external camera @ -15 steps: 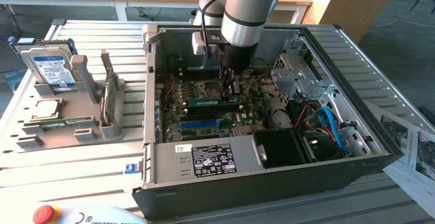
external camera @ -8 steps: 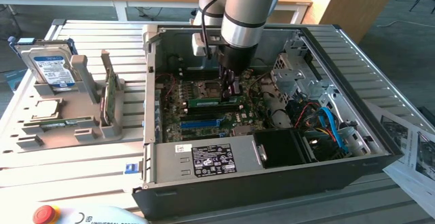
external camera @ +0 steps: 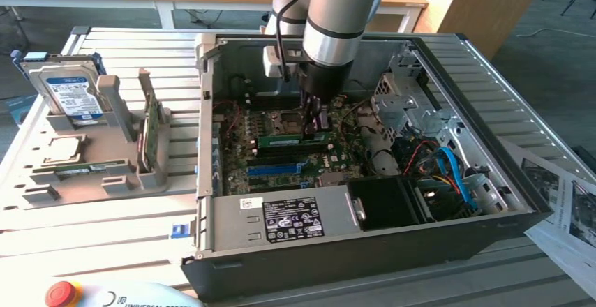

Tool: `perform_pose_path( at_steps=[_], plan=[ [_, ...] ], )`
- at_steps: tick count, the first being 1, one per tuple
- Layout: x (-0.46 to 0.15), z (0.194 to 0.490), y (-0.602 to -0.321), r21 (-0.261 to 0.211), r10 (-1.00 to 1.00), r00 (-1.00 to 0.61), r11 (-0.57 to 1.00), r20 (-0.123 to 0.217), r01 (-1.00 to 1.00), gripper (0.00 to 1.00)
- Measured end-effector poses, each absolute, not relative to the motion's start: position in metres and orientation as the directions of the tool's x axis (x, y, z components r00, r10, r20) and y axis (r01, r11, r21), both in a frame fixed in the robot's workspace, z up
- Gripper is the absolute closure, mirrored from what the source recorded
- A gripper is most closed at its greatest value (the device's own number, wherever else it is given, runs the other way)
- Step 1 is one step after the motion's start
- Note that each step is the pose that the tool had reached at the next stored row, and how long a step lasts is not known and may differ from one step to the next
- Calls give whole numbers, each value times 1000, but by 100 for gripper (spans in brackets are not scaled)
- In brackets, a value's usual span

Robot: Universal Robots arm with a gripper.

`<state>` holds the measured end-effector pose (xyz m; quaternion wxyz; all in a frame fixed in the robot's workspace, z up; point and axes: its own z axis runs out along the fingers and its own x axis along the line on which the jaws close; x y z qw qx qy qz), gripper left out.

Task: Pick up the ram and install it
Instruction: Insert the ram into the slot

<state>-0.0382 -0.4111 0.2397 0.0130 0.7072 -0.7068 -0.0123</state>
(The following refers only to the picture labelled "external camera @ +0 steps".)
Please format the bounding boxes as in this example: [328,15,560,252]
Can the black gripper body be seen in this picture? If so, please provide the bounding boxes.
[297,61,356,99]

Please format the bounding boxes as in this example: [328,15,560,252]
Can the green RAM stick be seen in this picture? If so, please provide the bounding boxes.
[55,162,109,178]
[256,131,335,148]

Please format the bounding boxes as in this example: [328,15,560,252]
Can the black RAM slot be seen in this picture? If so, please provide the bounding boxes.
[253,143,329,158]

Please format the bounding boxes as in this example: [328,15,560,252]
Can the CPU socket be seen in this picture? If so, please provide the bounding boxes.
[264,109,305,135]

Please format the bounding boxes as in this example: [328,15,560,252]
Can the green motherboard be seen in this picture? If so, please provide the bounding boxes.
[212,93,376,197]

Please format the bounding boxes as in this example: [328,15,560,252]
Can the blue expansion slot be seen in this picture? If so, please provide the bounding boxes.
[245,163,300,178]

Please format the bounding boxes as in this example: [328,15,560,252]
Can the metal disk bay cage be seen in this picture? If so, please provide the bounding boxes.
[369,71,451,138]

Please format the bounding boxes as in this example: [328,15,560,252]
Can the grey power supply unit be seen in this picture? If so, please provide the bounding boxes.
[209,188,364,253]

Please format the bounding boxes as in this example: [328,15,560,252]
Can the green graphics card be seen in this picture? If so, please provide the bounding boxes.
[136,76,163,172]

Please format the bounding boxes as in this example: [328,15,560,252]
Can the wooden cabinet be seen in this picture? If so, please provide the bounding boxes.
[412,0,552,61]

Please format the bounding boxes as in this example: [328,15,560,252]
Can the blue plastic clip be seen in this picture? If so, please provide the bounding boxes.
[169,223,193,240]

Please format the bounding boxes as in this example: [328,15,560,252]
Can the black open PC case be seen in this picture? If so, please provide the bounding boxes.
[179,32,556,303]

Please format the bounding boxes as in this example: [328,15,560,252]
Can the grey parts rack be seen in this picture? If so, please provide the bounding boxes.
[20,67,172,211]

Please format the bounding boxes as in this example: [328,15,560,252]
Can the hard disk with blue label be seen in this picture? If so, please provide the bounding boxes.
[27,63,107,123]

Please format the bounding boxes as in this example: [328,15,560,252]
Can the silver CPU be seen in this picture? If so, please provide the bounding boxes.
[43,135,88,164]

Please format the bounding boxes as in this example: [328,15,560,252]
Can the printed paper sheets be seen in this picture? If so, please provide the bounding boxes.
[499,137,596,291]

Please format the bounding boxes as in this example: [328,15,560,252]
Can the hard disk in blue carrier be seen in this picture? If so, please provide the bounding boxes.
[11,50,104,77]

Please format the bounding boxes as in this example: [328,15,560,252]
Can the blue booklet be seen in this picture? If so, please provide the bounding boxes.
[8,95,39,127]

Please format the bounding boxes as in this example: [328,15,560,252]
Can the grey teach pendant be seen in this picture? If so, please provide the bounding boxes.
[43,280,205,307]

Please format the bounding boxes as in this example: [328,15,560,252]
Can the red emergency stop button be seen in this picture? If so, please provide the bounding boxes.
[44,280,81,307]

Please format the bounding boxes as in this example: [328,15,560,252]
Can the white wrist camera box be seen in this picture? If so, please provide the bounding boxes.
[261,45,300,79]

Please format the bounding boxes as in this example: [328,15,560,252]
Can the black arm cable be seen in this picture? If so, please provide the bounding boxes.
[273,0,319,83]

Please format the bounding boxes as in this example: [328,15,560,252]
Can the red and black wire bundle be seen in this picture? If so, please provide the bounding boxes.
[400,140,443,177]

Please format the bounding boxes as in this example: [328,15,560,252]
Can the blue SATA wire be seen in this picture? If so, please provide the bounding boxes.
[436,145,477,214]

